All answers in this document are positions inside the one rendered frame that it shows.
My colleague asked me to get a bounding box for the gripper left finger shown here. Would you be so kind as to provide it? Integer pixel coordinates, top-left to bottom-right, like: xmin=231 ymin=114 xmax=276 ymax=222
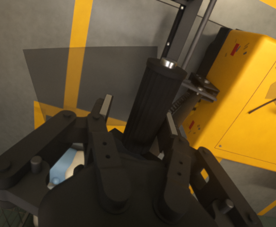
xmin=0 ymin=94 xmax=132 ymax=215

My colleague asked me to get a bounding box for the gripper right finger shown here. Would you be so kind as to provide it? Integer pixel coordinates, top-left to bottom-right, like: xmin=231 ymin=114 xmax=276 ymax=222
xmin=152 ymin=111 xmax=264 ymax=227

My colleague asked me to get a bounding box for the black ribbed tiller grip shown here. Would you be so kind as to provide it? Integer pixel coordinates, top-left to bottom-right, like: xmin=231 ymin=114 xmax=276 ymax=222
xmin=123 ymin=56 xmax=188 ymax=157

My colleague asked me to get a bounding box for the yellow tow tractor body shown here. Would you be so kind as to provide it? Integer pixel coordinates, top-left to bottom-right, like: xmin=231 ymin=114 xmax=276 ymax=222
xmin=175 ymin=26 xmax=276 ymax=175

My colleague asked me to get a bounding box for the dark grey tiller shaft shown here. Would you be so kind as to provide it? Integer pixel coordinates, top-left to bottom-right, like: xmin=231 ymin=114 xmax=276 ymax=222
xmin=163 ymin=0 xmax=206 ymax=66

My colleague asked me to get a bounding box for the thin black lever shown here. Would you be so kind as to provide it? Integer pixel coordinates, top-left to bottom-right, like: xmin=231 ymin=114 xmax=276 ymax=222
xmin=248 ymin=93 xmax=276 ymax=115

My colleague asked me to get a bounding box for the black coil spring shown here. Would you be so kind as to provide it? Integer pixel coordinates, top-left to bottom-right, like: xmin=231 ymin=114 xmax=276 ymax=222
xmin=169 ymin=92 xmax=191 ymax=115

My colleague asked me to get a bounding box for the silver round cap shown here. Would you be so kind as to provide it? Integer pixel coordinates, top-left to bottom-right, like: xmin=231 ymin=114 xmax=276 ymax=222
xmin=160 ymin=57 xmax=178 ymax=70

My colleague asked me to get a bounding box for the grey steel strut rod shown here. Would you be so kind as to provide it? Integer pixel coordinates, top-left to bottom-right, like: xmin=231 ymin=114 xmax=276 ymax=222
xmin=182 ymin=0 xmax=217 ymax=67

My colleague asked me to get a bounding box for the black wire mesh fence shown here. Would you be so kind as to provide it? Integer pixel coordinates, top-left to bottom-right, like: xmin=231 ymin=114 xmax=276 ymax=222
xmin=0 ymin=201 xmax=32 ymax=227

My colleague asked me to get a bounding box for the black bolted pivot bracket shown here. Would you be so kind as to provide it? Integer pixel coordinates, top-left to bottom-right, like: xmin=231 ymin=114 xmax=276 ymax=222
xmin=182 ymin=72 xmax=220 ymax=103

